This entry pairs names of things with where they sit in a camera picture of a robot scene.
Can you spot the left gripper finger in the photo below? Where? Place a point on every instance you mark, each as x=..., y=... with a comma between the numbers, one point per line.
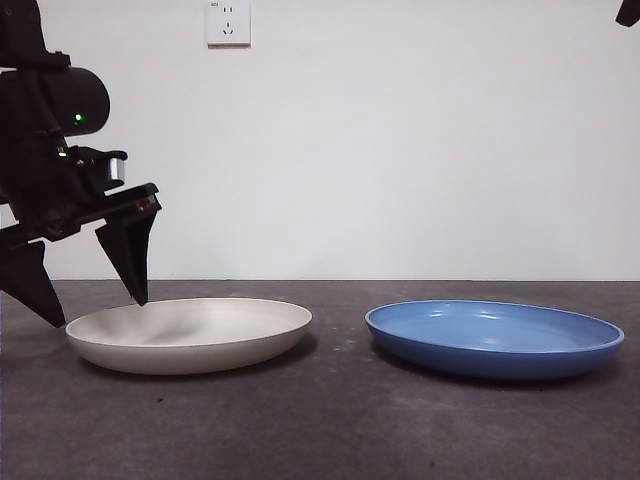
x=131, y=255
x=25, y=280

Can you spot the blue round plate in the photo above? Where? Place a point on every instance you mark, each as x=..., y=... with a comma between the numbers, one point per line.
x=480, y=350

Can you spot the white wall socket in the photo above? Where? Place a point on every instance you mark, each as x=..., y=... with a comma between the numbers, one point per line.
x=229, y=25

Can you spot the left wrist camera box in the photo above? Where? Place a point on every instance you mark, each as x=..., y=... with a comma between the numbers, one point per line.
x=116, y=169

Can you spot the white round plate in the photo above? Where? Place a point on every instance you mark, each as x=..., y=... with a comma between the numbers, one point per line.
x=200, y=350

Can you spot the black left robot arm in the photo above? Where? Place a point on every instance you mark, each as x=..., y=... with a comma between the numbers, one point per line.
x=35, y=95

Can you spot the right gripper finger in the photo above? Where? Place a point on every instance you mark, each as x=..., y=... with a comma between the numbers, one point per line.
x=631, y=11

